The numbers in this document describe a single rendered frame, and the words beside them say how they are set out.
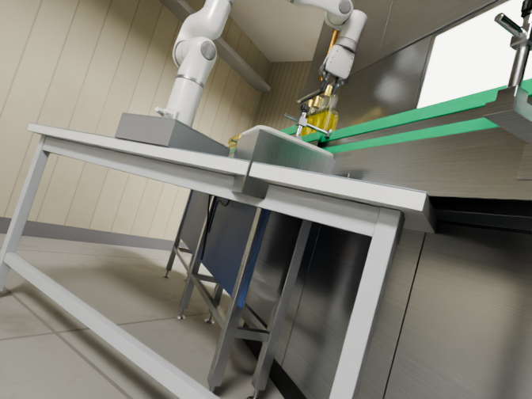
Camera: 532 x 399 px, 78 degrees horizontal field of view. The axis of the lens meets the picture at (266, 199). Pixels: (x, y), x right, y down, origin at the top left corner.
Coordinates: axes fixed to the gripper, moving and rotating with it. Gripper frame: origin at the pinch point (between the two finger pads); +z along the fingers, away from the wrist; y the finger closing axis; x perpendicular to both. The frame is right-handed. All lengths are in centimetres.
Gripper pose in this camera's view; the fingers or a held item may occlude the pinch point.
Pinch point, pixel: (328, 89)
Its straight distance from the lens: 136.4
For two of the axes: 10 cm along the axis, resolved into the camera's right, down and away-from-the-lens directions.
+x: 2.7, 2.9, -9.2
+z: -3.6, 9.1, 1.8
